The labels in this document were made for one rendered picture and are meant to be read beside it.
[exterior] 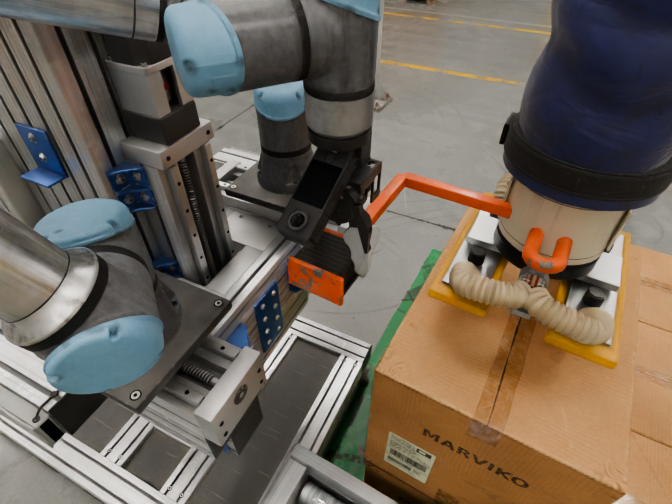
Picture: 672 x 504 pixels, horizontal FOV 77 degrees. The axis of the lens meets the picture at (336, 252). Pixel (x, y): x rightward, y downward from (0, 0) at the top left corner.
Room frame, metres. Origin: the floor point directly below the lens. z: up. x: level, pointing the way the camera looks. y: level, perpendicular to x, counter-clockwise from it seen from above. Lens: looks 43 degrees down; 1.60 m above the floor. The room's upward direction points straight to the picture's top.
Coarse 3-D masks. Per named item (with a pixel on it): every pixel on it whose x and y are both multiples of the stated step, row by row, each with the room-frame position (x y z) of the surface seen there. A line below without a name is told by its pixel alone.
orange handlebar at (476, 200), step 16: (400, 176) 0.63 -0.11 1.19; (416, 176) 0.63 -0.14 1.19; (384, 192) 0.58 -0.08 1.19; (432, 192) 0.60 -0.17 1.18; (448, 192) 0.59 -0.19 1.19; (464, 192) 0.58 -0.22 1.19; (368, 208) 0.54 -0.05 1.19; (384, 208) 0.55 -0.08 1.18; (480, 208) 0.56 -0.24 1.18; (496, 208) 0.55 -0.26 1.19; (528, 240) 0.47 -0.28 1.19; (560, 240) 0.46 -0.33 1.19; (528, 256) 0.43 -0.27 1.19; (560, 256) 0.43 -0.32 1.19; (544, 272) 0.41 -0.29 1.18
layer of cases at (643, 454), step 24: (648, 264) 1.07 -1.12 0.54; (648, 288) 0.95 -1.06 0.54; (648, 312) 0.85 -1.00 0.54; (648, 336) 0.76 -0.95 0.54; (648, 360) 0.67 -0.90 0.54; (648, 384) 0.60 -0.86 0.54; (648, 408) 0.53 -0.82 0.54; (648, 432) 0.46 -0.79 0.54; (648, 456) 0.41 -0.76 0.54; (384, 480) 0.37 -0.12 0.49; (648, 480) 0.35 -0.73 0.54
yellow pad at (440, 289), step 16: (464, 240) 0.59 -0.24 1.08; (448, 256) 0.56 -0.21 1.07; (464, 256) 0.55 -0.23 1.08; (480, 256) 0.53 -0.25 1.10; (496, 256) 0.55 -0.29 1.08; (448, 272) 0.51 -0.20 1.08; (480, 272) 0.51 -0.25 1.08; (496, 272) 0.51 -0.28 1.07; (432, 288) 0.48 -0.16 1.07; (448, 288) 0.48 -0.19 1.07; (464, 304) 0.44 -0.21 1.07; (480, 304) 0.44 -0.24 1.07
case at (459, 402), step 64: (640, 256) 0.69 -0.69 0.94; (448, 320) 0.51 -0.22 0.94; (512, 320) 0.51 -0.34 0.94; (384, 384) 0.39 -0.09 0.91; (448, 384) 0.37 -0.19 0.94; (512, 384) 0.37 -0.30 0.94; (576, 384) 0.37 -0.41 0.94; (384, 448) 0.38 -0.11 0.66; (448, 448) 0.32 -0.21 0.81; (512, 448) 0.28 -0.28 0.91; (576, 448) 0.26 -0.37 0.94
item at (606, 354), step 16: (624, 240) 0.60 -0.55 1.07; (624, 256) 0.56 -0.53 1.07; (624, 272) 0.51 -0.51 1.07; (560, 288) 0.48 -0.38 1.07; (576, 288) 0.47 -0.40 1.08; (592, 288) 0.45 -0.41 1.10; (624, 288) 0.48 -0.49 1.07; (576, 304) 0.44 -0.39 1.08; (592, 304) 0.43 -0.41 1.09; (608, 304) 0.44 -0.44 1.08; (544, 336) 0.39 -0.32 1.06; (560, 336) 0.38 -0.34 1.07; (576, 352) 0.36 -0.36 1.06; (592, 352) 0.35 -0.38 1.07; (608, 352) 0.35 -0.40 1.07
